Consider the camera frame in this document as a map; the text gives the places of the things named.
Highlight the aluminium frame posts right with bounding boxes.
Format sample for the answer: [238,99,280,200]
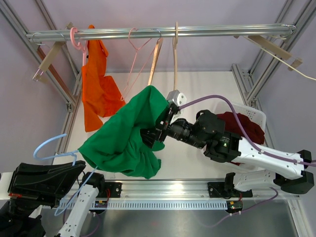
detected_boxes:
[231,0,316,109]

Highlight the orange t shirt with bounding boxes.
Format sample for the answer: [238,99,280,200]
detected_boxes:
[82,40,125,132]

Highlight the wooden clip hanger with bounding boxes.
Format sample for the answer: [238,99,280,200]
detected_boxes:
[32,32,67,81]
[243,35,316,81]

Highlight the wooden clip hanger right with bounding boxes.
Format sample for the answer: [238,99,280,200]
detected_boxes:
[243,35,316,81]

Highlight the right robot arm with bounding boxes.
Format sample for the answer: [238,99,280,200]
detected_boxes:
[140,103,315,196]

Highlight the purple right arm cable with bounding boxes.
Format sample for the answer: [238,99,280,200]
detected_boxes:
[179,95,316,167]

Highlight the dark maroon t shirt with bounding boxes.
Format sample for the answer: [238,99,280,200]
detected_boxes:
[216,111,266,166]

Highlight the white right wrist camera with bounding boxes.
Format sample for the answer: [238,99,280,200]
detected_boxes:
[166,89,188,110]

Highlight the pink wire hanger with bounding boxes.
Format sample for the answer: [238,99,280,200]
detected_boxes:
[120,28,152,101]

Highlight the pink plastic hanger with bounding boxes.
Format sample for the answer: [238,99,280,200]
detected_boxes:
[70,27,88,66]

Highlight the wooden clip hanger left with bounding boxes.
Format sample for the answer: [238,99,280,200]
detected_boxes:
[32,32,67,81]

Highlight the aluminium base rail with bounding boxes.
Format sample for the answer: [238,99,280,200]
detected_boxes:
[106,178,300,200]

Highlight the wooden hanger with metal hook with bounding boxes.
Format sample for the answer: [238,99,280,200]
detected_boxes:
[148,29,163,85]

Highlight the green t shirt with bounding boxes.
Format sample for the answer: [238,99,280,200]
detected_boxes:
[78,86,168,179]

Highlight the white slotted cable duct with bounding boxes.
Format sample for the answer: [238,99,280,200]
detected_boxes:
[43,199,228,210]

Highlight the aluminium frame posts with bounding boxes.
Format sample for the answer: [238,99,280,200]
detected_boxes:
[231,0,316,109]
[0,0,79,159]

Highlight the metal clothes rail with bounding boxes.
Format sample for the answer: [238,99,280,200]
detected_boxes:
[26,23,297,41]

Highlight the blue wire hanger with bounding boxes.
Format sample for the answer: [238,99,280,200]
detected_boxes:
[33,133,98,217]

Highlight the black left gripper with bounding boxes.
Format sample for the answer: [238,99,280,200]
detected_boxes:
[0,160,85,226]

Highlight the white plastic laundry basket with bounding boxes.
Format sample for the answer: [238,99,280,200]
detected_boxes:
[225,103,266,172]

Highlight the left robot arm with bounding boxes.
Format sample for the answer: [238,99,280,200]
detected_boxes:
[0,160,106,237]

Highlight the aluminium frame posts left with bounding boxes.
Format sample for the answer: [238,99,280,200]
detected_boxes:
[0,0,79,159]

